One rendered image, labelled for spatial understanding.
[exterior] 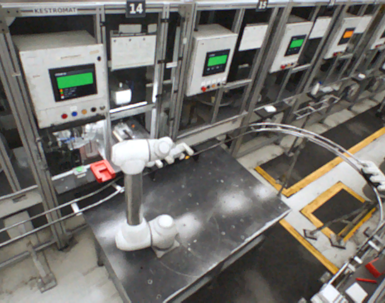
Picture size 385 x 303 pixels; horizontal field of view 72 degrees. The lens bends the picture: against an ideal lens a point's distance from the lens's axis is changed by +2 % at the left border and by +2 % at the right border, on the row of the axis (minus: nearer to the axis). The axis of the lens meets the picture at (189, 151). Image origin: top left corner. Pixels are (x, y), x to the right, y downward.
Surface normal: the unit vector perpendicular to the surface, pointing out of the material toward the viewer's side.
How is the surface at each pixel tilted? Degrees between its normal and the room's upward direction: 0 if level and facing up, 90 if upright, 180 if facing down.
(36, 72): 90
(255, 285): 0
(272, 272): 0
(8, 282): 0
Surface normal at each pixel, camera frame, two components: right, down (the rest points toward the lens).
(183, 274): 0.15, -0.74
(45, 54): 0.59, 0.60
